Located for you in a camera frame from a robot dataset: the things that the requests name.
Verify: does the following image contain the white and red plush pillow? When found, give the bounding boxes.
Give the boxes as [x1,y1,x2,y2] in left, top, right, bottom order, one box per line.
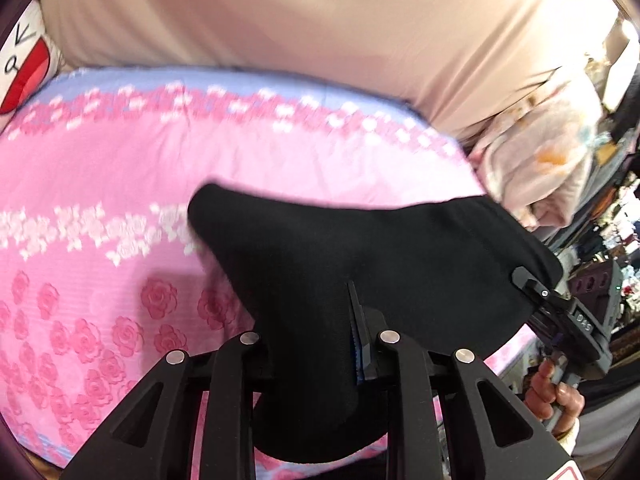
[0,0,63,117]

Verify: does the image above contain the person's right forearm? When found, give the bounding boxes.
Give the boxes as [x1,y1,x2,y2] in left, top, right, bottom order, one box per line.
[555,417,583,458]

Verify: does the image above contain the black pants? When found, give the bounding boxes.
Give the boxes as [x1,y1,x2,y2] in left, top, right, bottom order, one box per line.
[187,182,563,463]

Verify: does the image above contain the person's right hand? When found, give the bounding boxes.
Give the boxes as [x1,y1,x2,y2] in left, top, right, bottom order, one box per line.
[524,359,587,437]

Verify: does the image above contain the beige padded headboard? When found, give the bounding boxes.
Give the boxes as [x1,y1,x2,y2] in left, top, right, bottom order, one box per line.
[40,0,626,138]

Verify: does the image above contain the pink floral bed sheet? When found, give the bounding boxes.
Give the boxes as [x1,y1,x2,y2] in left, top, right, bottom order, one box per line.
[0,66,546,480]

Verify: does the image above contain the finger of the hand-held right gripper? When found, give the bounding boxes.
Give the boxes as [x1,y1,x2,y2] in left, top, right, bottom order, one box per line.
[511,267,557,307]

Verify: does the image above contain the cluttered shelf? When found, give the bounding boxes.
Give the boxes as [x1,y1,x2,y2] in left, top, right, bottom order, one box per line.
[570,125,640,356]

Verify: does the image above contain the pale printed quilt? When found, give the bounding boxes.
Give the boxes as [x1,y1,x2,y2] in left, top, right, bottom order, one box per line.
[470,65,608,233]

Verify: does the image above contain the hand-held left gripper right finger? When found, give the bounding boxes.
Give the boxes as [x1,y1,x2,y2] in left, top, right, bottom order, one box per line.
[346,280,576,480]

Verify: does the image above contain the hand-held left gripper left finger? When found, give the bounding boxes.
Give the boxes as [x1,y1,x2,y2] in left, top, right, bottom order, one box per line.
[60,331,276,480]

